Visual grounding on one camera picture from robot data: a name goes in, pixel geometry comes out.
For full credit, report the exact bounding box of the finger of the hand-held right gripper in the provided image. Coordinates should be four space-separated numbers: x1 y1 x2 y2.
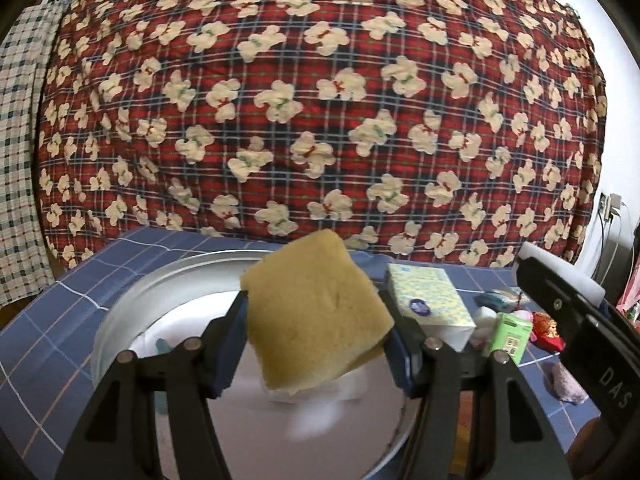
515 242 603 357

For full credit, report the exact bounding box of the red plaid bear-print blanket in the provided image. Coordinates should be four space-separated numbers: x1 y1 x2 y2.
37 0 608 271

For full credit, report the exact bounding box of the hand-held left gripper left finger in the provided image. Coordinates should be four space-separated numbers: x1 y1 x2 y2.
55 292 251 480

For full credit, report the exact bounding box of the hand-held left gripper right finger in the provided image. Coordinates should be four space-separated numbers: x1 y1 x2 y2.
375 292 573 480

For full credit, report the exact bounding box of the pink fluffy plush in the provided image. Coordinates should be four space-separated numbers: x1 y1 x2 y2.
542 362 591 406

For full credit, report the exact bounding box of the pink bag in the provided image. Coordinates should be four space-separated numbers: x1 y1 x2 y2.
617 255 640 321

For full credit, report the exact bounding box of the person's right forearm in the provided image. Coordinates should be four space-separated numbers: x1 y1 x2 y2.
565 412 640 480

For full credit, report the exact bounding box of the red snack packet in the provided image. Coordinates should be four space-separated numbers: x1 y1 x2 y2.
530 311 566 352

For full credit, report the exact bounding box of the green packet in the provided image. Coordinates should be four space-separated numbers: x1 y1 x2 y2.
482 311 533 368

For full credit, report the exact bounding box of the checked cloth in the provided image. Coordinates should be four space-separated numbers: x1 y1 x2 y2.
0 2 76 311

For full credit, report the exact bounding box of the yellow sponge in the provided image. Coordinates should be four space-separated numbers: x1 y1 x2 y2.
241 228 396 391

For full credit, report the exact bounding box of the white cable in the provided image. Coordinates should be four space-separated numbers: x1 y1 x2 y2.
602 205 632 273

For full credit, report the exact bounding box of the round metal tin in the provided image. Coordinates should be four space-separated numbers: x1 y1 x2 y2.
91 249 426 480

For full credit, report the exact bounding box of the floral tissue pack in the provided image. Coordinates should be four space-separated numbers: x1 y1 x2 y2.
386 262 477 353

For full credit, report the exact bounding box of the cotton swab pack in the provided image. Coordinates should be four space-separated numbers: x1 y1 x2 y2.
475 287 531 311

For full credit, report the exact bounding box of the blue checked tablecloth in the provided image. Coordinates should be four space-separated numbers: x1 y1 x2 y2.
0 227 621 480

